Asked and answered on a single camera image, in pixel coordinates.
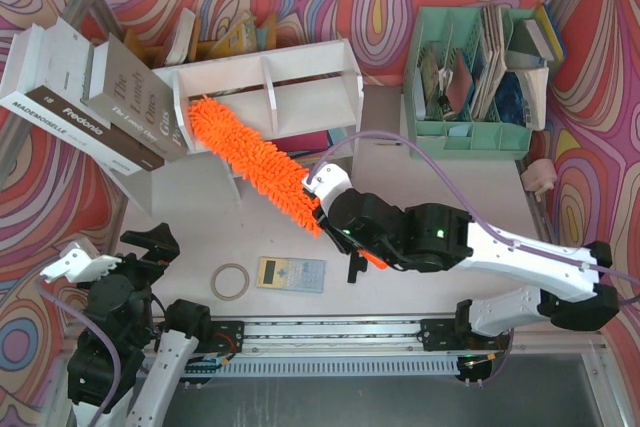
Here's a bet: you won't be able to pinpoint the clear tape roll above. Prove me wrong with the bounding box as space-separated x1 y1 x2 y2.
210 263 250 302

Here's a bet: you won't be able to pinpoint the black clip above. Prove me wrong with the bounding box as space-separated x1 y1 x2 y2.
347 251 368 284

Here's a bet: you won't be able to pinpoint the orange microfiber duster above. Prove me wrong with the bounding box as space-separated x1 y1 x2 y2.
187 94 389 271

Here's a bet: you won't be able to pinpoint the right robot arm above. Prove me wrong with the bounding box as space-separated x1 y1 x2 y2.
314 188 620 338

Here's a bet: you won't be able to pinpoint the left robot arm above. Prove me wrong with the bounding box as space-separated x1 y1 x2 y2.
67 223 213 426

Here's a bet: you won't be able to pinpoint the white wooden bookshelf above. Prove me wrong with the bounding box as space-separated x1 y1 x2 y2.
152 40 364 208

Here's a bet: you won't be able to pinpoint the white side shelf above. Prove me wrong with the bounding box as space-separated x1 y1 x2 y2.
98 162 153 216

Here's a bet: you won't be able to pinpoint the beige blue calculator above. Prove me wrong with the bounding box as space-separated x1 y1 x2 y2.
256 257 326 294

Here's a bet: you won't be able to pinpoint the pink pig figurine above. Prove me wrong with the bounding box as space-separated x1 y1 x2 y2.
521 158 557 202

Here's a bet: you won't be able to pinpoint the stack of coloured paper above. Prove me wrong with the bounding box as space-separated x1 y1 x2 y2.
272 128 347 158

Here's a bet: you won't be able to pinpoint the grey book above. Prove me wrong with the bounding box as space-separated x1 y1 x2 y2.
87 35 188 162

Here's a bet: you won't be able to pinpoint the mint green desk organizer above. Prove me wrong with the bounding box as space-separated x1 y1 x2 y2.
403 4 532 160

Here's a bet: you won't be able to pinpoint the brown book Fredonia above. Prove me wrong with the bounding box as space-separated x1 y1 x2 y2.
26 19 164 175

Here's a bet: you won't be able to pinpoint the books behind shelf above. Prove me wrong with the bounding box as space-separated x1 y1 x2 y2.
124 8 277 68

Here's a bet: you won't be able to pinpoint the white book Mademoiselle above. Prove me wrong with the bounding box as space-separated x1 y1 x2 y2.
1 19 153 175

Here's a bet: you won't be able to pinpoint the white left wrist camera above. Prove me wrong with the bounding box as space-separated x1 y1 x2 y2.
40 237 122 283

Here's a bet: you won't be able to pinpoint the aluminium mounting rail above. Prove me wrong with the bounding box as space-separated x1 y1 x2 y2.
59 316 609 358

